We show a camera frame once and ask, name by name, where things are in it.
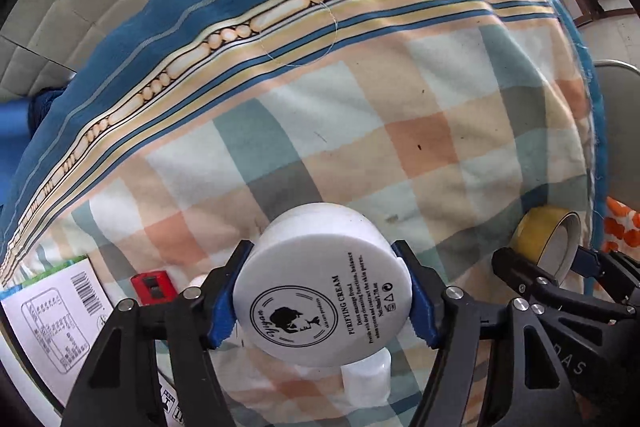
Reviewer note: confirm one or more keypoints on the white cream jar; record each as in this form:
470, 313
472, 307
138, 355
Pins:
320, 287

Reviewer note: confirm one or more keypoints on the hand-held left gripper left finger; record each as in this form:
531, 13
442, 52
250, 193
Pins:
223, 307

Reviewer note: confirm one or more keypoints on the white plastic bottle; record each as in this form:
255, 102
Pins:
365, 379

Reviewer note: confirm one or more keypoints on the checked blue-bordered blanket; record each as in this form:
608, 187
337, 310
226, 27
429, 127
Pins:
350, 107

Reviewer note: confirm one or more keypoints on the dark blue cloth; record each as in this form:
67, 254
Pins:
46, 107

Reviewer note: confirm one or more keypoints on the white barcode box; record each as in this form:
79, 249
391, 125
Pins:
50, 322

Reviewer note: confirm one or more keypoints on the yellow tape roll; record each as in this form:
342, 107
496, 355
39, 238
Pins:
537, 232

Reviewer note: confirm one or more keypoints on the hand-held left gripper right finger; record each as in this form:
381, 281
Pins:
421, 304

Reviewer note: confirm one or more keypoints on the orange white patterned cloth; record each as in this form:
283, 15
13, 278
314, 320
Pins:
622, 227

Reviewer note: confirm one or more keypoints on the white printed carton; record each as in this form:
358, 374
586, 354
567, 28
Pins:
172, 407

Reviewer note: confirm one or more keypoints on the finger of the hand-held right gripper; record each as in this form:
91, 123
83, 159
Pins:
520, 271
612, 272

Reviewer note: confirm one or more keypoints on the small red black object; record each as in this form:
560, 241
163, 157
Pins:
152, 286

